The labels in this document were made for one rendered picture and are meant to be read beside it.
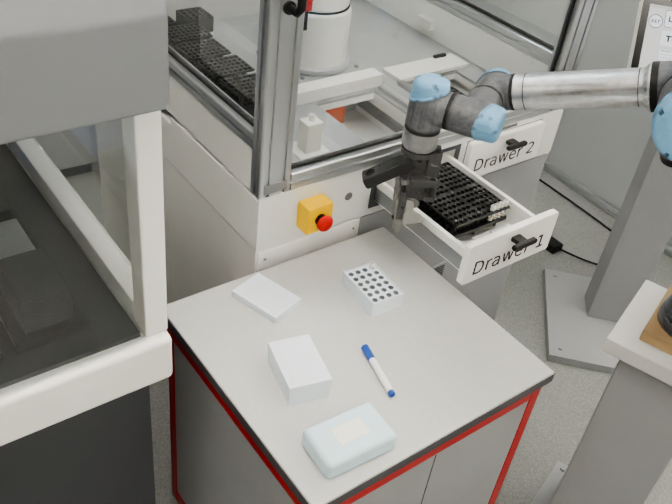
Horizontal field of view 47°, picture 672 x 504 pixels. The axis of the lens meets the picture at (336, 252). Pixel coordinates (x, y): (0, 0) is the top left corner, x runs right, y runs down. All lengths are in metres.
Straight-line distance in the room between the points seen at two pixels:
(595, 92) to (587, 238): 1.99
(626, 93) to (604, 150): 2.13
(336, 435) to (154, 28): 0.76
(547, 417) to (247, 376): 1.37
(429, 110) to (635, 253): 1.48
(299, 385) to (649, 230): 1.67
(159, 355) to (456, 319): 0.68
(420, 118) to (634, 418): 0.90
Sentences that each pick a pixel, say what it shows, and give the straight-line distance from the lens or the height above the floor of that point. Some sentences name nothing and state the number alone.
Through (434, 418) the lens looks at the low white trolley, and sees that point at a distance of 1.54.
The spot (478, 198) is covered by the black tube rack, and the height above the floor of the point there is 0.90.
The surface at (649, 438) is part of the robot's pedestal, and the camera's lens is 2.03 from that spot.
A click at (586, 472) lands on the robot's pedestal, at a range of 2.19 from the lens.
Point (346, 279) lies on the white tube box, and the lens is 1.76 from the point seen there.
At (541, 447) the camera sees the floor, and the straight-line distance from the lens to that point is 2.60.
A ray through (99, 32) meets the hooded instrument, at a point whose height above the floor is 1.49.
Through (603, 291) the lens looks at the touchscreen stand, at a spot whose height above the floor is 0.17.
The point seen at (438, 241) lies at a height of 0.87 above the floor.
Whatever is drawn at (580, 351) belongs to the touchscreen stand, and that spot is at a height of 0.03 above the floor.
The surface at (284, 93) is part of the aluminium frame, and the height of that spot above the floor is 1.19.
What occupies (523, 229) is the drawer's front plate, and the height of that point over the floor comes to 0.92.
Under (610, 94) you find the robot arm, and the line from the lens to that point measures 1.61.
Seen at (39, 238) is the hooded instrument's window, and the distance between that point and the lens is 1.20.
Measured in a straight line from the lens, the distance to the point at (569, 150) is 3.86.
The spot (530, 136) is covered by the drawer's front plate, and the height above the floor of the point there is 0.90.
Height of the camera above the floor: 1.91
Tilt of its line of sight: 38 degrees down
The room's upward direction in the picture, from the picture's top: 8 degrees clockwise
